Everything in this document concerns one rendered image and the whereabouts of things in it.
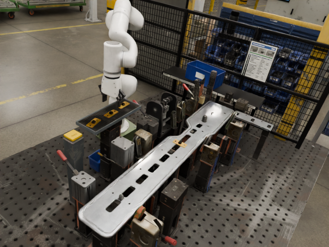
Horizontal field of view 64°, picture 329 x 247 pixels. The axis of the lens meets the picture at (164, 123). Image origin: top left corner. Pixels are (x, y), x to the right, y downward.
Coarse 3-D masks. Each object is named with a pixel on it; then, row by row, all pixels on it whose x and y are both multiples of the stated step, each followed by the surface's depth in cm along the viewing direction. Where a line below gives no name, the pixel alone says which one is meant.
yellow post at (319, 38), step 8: (328, 16) 178; (328, 24) 179; (320, 32) 184; (328, 32) 181; (320, 40) 186; (328, 40) 183; (312, 56) 192; (320, 64) 191; (304, 72) 199; (312, 72) 196; (304, 80) 201; (312, 80) 198; (296, 88) 207; (304, 88) 204; (296, 96) 209; (288, 104) 215; (296, 104) 211; (288, 112) 217; (296, 112) 214; (288, 120) 220; (280, 128) 226; (288, 128) 223
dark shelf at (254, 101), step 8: (168, 72) 238; (176, 72) 241; (184, 72) 244; (184, 80) 229; (216, 88) 223; (224, 88) 225; (232, 88) 227; (224, 96) 214; (240, 96) 216; (248, 96) 218; (256, 96) 220; (248, 104) 206; (256, 104) 207
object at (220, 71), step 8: (192, 64) 234; (200, 64) 236; (208, 64) 232; (192, 72) 226; (200, 72) 221; (208, 72) 216; (224, 72) 221; (192, 80) 229; (200, 80) 224; (208, 80) 219; (216, 80) 216
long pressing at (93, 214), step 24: (192, 120) 180; (216, 120) 184; (168, 144) 153; (192, 144) 156; (144, 168) 134; (168, 168) 136; (120, 192) 119; (144, 192) 120; (96, 216) 107; (120, 216) 108
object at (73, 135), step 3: (69, 132) 124; (72, 132) 124; (75, 132) 125; (78, 132) 125; (66, 135) 122; (69, 135) 122; (72, 135) 122; (75, 135) 123; (78, 135) 123; (81, 135) 124; (69, 138) 121; (72, 138) 121; (75, 138) 121; (72, 141) 120
